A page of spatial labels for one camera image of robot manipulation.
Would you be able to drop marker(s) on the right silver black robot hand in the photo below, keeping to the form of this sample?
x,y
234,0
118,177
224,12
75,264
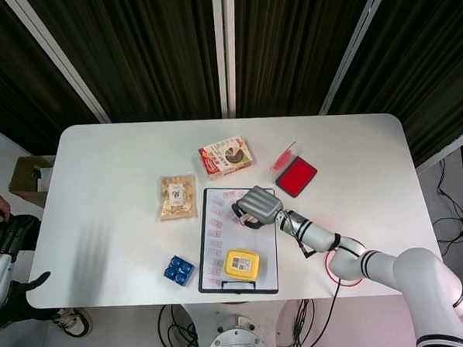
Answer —
x,y
260,205

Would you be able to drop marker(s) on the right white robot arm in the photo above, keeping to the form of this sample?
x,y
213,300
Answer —
x,y
415,272

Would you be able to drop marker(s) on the red ink pad clear lid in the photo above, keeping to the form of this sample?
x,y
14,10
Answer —
x,y
295,176

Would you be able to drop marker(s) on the black clipboard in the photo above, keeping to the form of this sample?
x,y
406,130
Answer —
x,y
261,291

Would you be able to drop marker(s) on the black trouser leg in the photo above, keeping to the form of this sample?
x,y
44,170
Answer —
x,y
21,310

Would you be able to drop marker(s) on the white paper with red stamps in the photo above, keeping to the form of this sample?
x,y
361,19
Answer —
x,y
227,240

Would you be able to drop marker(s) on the printed snack carton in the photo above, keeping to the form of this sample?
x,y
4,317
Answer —
x,y
227,158

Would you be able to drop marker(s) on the yellow square box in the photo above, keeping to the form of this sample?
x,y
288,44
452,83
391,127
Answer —
x,y
241,263

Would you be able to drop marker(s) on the clear bag of snacks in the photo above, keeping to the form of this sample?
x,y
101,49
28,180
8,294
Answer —
x,y
177,197

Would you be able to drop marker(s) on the black and white sneaker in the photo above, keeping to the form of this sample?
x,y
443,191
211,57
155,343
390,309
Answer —
x,y
72,323

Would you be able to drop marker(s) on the brown cardboard box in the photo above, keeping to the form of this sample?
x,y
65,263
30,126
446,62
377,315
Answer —
x,y
24,180

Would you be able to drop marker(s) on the blue toy building block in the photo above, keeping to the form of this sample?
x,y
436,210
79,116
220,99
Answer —
x,y
178,270

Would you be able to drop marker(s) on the grey robot torso column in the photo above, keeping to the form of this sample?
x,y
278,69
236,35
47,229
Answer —
x,y
238,338

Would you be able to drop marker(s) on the dark pleated curtain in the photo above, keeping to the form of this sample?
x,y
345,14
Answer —
x,y
143,50

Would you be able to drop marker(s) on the white upright frame post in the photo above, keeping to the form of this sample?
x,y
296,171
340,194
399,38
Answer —
x,y
225,49

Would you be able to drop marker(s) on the white slanted frame post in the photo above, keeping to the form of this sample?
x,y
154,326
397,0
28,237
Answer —
x,y
58,62
355,46

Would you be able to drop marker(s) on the white frame beam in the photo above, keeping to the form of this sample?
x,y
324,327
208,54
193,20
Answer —
x,y
444,150

